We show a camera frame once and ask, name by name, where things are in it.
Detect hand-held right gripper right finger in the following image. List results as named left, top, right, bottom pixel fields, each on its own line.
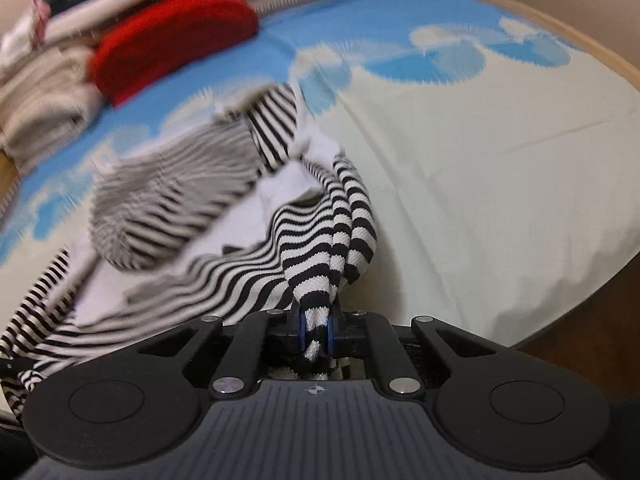
left=325, top=310, right=493, bottom=401

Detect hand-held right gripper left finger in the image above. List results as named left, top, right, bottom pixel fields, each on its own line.
left=145, top=310, right=307, bottom=401

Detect striped shirt with white vest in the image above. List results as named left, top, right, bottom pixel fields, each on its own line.
left=0, top=82, right=378, bottom=426

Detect folded red blanket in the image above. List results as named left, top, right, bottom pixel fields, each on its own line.
left=89, top=0, right=260, bottom=108

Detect folded cream quilt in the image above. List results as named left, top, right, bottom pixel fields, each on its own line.
left=0, top=45, right=108, bottom=171

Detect white and pink garment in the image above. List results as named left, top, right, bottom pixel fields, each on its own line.
left=0, top=0, right=51, bottom=63

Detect wooden bed frame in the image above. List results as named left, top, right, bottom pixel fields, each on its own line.
left=0, top=0, right=640, bottom=351

